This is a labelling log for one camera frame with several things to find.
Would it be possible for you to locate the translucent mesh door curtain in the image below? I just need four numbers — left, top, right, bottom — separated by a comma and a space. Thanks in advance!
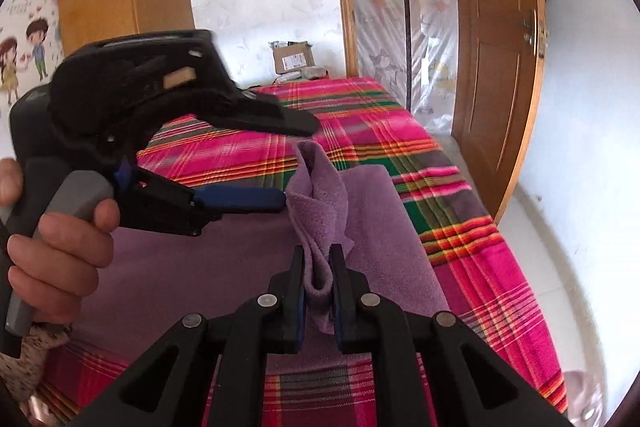
352, 0, 459, 134

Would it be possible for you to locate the orange wooden door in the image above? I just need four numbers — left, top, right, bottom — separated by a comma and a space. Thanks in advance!
452, 0, 546, 219

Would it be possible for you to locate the person's left hand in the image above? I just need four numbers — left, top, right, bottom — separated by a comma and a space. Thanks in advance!
0, 157, 122, 325

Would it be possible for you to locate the pink plaid bed sheet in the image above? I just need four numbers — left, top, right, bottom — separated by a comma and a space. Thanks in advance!
38, 78, 567, 426

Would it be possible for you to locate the purple fleece garment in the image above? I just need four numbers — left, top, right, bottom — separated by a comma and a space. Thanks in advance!
70, 141, 448, 374

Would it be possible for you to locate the brown cardboard box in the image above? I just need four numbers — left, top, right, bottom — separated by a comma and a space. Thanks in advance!
270, 41, 314, 75

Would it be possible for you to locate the metal door handle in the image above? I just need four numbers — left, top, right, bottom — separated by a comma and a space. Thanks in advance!
523, 9, 548, 58

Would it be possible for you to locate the cartoon couple wall sticker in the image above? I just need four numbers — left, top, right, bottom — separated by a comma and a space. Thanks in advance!
0, 0, 64, 108

